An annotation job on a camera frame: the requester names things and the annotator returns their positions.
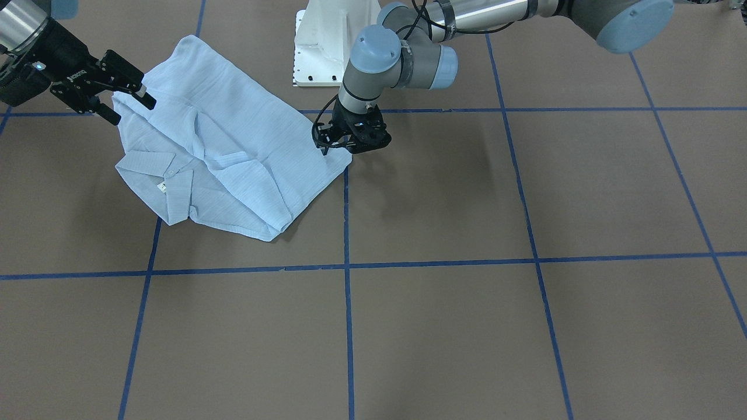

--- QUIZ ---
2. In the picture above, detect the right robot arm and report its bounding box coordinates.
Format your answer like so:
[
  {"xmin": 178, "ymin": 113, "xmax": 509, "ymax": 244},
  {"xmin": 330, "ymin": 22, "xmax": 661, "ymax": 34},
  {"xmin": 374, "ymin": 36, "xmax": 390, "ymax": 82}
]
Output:
[{"xmin": 1, "ymin": 1, "xmax": 156, "ymax": 125}]

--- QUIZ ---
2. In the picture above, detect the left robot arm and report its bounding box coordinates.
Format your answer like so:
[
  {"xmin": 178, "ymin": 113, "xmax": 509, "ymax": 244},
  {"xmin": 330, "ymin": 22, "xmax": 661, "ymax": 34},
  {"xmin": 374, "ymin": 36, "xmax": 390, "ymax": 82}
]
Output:
[{"xmin": 310, "ymin": 1, "xmax": 675, "ymax": 155}]

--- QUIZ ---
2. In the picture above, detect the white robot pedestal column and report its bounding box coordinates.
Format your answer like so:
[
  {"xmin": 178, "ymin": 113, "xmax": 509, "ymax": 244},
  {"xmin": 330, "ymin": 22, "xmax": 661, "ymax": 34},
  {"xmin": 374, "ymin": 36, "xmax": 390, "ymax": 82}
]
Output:
[{"xmin": 293, "ymin": 1, "xmax": 381, "ymax": 87}]

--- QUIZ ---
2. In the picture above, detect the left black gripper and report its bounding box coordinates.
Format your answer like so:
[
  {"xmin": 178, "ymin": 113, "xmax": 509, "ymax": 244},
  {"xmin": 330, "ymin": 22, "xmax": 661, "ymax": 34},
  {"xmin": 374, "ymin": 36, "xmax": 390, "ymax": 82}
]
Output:
[{"xmin": 312, "ymin": 104, "xmax": 392, "ymax": 155}]

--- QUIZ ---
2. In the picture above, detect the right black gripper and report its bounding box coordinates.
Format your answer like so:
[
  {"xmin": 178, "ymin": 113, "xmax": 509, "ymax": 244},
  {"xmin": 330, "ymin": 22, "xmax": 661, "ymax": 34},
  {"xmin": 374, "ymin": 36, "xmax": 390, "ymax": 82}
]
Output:
[{"xmin": 2, "ymin": 20, "xmax": 156, "ymax": 127}]

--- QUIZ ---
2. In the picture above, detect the light blue button shirt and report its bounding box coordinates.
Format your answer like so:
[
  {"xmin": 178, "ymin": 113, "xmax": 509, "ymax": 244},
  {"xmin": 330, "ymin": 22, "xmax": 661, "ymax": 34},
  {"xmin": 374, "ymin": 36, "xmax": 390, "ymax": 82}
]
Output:
[{"xmin": 113, "ymin": 35, "xmax": 352, "ymax": 242}]

